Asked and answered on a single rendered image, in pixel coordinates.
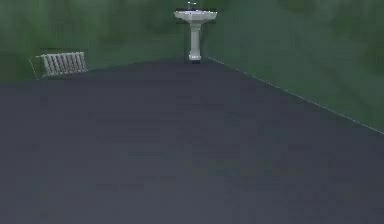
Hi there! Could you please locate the white pedestal sink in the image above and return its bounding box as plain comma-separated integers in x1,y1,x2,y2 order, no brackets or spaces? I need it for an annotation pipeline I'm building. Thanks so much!
173,1,218,62

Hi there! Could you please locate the white ribbed radiator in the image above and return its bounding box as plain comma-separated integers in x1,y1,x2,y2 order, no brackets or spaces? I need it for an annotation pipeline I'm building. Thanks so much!
40,51,88,77

